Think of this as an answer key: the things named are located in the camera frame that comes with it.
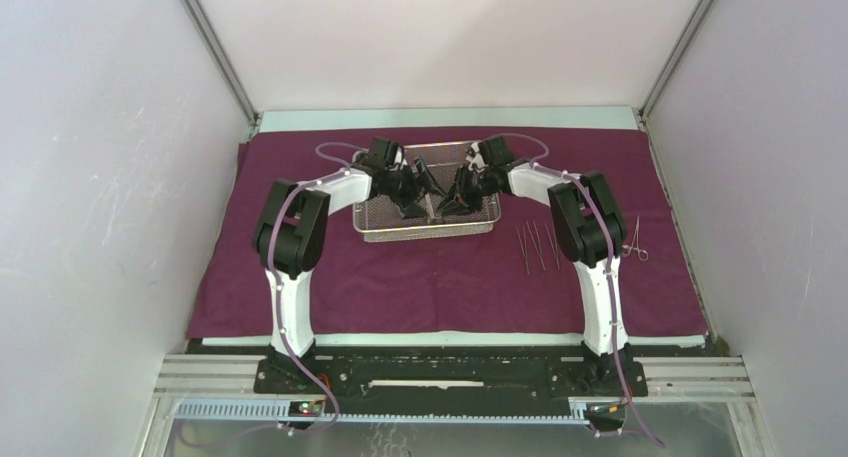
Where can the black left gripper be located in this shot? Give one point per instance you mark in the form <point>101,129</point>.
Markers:
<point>418,190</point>

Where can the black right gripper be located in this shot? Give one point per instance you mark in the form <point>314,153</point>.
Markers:
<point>461,200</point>

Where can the metal mesh instrument tray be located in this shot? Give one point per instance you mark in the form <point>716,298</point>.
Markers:
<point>379,220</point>

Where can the magenta surgical wrap cloth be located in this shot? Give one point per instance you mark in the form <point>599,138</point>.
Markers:
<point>468,284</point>

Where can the steel surgical forceps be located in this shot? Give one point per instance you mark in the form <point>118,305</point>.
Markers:
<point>635,248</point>

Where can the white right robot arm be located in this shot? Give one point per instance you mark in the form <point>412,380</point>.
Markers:
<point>588,226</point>

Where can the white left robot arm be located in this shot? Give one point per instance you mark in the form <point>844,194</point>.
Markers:
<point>291,232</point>

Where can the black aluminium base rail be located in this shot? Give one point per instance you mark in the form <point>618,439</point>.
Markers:
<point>444,386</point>

